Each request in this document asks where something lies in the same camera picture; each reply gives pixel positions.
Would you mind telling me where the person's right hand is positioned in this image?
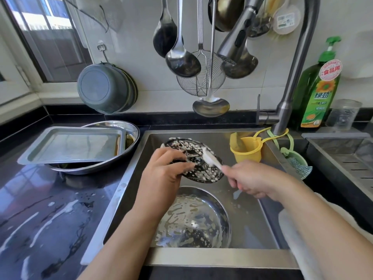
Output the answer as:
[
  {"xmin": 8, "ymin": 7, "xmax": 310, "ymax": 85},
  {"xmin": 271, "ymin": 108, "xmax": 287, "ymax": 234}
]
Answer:
[{"xmin": 220, "ymin": 160, "xmax": 292, "ymax": 202}]

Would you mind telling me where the person's left hand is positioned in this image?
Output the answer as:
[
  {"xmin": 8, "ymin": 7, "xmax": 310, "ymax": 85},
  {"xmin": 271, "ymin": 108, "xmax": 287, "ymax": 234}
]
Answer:
[{"xmin": 133, "ymin": 147, "xmax": 197, "ymax": 223}]

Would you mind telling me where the black round steamer rack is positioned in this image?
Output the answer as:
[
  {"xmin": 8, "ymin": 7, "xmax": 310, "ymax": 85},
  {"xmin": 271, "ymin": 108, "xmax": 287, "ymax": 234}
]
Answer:
[{"xmin": 163, "ymin": 137, "xmax": 225, "ymax": 184}]

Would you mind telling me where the white cleaning brush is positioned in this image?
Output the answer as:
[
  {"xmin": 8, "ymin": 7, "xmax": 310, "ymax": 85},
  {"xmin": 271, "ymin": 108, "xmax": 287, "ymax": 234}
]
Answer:
[{"xmin": 201, "ymin": 147, "xmax": 226, "ymax": 173}]

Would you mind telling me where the round steel pan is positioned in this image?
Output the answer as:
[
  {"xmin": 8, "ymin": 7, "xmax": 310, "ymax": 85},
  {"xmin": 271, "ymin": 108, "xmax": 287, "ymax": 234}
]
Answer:
[{"xmin": 153, "ymin": 185, "xmax": 232, "ymax": 249}]

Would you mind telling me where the rectangular steel tray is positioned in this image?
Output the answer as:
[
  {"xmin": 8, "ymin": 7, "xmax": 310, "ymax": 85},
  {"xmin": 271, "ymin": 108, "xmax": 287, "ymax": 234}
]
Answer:
[{"xmin": 17, "ymin": 126, "xmax": 127, "ymax": 166}]

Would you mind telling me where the person's right forearm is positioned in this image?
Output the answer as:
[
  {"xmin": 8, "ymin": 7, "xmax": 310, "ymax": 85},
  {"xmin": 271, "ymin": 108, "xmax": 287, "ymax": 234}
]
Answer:
[{"xmin": 274, "ymin": 175, "xmax": 373, "ymax": 280}]

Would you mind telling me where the yellow hanging sink cup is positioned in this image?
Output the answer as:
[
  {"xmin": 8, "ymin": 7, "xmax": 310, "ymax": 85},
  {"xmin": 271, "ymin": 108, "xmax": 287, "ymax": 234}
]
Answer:
[{"xmin": 229, "ymin": 128, "xmax": 289, "ymax": 163}]

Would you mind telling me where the stainless steel sink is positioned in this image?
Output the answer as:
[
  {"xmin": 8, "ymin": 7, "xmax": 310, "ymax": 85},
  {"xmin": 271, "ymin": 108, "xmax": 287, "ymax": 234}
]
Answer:
[{"xmin": 80, "ymin": 129, "xmax": 304, "ymax": 270}]

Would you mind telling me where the green hanging sponge holder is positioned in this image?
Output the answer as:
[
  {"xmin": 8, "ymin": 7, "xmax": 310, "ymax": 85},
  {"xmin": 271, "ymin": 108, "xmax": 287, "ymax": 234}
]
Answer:
[{"xmin": 267, "ymin": 130, "xmax": 314, "ymax": 180}]

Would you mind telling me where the round steel basin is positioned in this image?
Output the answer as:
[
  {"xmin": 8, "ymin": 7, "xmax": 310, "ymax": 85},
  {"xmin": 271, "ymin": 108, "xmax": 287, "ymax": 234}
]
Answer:
[{"xmin": 48, "ymin": 120, "xmax": 141, "ymax": 175}]

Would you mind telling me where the white dish rag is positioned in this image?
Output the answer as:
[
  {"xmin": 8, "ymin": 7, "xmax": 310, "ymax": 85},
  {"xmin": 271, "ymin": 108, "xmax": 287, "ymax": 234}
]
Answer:
[{"xmin": 278, "ymin": 192, "xmax": 373, "ymax": 280}]

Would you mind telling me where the dark green hanging basin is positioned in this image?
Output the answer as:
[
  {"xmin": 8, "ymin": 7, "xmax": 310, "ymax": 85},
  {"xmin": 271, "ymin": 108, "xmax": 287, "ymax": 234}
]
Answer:
[{"xmin": 124, "ymin": 68, "xmax": 139, "ymax": 111}]

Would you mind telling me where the green dish soap bottle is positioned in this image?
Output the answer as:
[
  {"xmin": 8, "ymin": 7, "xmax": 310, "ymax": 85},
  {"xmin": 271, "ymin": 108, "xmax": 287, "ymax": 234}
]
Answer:
[{"xmin": 291, "ymin": 36, "xmax": 343, "ymax": 129}]

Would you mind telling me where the clear plastic cup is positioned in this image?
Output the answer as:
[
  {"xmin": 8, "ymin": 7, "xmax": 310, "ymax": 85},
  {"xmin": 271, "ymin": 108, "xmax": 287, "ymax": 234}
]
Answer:
[{"xmin": 326, "ymin": 99, "xmax": 363, "ymax": 131}]

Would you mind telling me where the grey hanging basin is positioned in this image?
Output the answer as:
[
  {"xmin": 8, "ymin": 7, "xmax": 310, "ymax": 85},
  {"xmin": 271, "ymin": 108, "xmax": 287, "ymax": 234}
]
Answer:
[{"xmin": 77, "ymin": 62, "xmax": 134, "ymax": 114}]

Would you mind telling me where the steel soup ladle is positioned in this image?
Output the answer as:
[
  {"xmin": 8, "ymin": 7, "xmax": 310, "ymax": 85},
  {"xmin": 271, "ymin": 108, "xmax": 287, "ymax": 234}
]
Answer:
[{"xmin": 165, "ymin": 0, "xmax": 202, "ymax": 78}]

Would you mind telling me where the steel gooseneck faucet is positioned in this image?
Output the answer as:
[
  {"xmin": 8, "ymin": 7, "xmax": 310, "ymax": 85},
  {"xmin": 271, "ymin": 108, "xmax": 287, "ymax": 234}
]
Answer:
[{"xmin": 216, "ymin": 0, "xmax": 321, "ymax": 137}]

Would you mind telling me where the hanging steel ladles and skimmer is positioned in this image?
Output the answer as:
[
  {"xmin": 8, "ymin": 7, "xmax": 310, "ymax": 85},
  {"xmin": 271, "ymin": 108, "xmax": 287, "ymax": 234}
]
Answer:
[{"xmin": 153, "ymin": 0, "xmax": 178, "ymax": 58}]

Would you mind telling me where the white dish brush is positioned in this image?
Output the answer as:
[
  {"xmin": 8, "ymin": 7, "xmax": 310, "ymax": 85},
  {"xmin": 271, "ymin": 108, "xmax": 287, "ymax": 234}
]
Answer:
[{"xmin": 272, "ymin": 0, "xmax": 302, "ymax": 36}]

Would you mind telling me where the yellow dish brush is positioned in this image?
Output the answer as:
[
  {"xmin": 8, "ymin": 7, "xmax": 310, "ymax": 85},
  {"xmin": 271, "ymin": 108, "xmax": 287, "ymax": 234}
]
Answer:
[{"xmin": 265, "ymin": 0, "xmax": 286, "ymax": 20}]

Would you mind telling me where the white hanging cloth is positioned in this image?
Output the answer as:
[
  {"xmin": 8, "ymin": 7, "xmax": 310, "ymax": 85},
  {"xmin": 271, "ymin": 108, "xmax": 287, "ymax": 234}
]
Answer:
[{"xmin": 61, "ymin": 0, "xmax": 126, "ymax": 33}]

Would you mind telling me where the yellow-handled steel ladle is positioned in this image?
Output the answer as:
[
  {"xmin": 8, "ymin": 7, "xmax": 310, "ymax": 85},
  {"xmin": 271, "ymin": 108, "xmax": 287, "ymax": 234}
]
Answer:
[{"xmin": 192, "ymin": 0, "xmax": 231, "ymax": 118}]

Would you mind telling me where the wire mesh skimmer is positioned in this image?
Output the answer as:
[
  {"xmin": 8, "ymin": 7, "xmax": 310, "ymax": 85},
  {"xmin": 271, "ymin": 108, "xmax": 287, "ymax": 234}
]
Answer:
[{"xmin": 176, "ymin": 0, "xmax": 227, "ymax": 97}]

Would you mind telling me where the steel wall hook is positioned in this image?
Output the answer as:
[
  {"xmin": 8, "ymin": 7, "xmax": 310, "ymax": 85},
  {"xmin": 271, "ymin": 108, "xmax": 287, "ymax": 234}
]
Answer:
[{"xmin": 96, "ymin": 42, "xmax": 110, "ymax": 65}]

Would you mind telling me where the orange-handled brass ladle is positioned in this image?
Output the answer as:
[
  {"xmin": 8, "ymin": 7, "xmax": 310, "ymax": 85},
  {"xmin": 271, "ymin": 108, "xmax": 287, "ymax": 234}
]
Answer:
[{"xmin": 208, "ymin": 0, "xmax": 246, "ymax": 33}]

